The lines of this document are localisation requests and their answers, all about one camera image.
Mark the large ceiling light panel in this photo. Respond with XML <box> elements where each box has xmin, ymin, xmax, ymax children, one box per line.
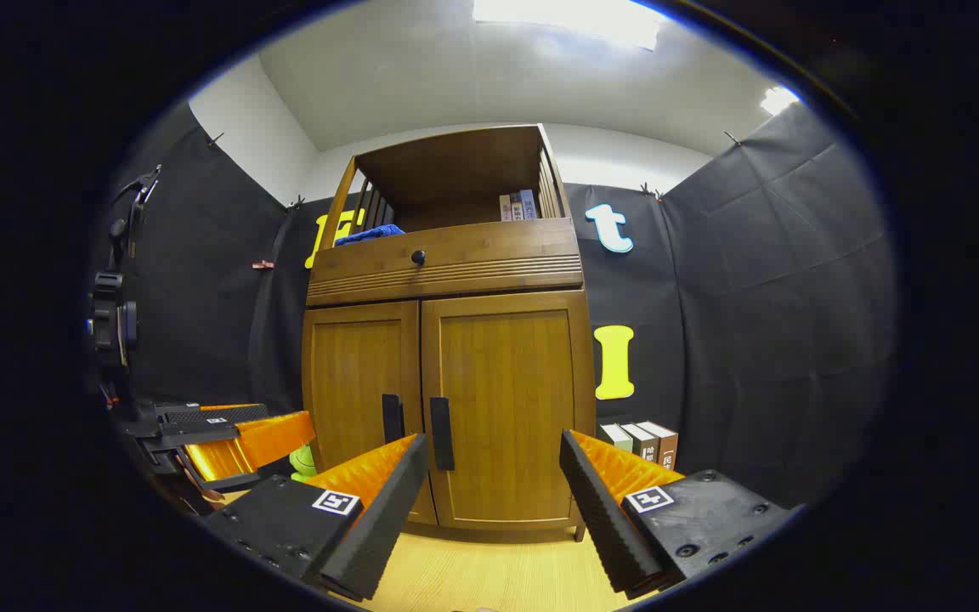
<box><xmin>473</xmin><ymin>0</ymin><xmax>669</xmax><ymax>50</ymax></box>

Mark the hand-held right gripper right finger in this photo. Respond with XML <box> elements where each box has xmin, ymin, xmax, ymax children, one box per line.
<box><xmin>559</xmin><ymin>429</ymin><xmax>796</xmax><ymax>600</ymax></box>

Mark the wooden shoe cabinet door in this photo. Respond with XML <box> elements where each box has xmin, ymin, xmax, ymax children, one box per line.
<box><xmin>303</xmin><ymin>300</ymin><xmax>438</xmax><ymax>525</ymax></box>
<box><xmin>420</xmin><ymin>289</ymin><xmax>597</xmax><ymax>532</ymax></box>

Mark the wooden double-door shoe cabinet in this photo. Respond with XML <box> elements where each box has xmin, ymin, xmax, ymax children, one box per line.
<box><xmin>301</xmin><ymin>124</ymin><xmax>597</xmax><ymax>545</ymax></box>

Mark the black backdrop cloth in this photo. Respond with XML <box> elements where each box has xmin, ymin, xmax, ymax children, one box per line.
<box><xmin>90</xmin><ymin>100</ymin><xmax>897</xmax><ymax>511</ymax></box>

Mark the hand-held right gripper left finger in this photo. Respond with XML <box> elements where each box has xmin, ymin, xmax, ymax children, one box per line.
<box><xmin>201</xmin><ymin>433</ymin><xmax>431</xmax><ymax>603</ymax></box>

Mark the small ceiling light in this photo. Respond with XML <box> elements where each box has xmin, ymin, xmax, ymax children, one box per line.
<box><xmin>760</xmin><ymin>85</ymin><xmax>801</xmax><ymax>116</ymax></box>

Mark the light brown book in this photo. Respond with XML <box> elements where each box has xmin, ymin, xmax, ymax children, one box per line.
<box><xmin>636</xmin><ymin>421</ymin><xmax>679</xmax><ymax>470</ymax></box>

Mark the wooden cabinet drawer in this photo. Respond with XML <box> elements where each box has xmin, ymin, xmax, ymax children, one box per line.
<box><xmin>306</xmin><ymin>218</ymin><xmax>584</xmax><ymax>307</ymax></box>

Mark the dark brown book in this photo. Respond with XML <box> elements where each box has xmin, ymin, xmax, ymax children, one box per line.
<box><xmin>620</xmin><ymin>422</ymin><xmax>659</xmax><ymax>464</ymax></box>

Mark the blue cloth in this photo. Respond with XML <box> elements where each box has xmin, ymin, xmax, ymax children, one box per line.
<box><xmin>334</xmin><ymin>224</ymin><xmax>405</xmax><ymax>247</ymax></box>

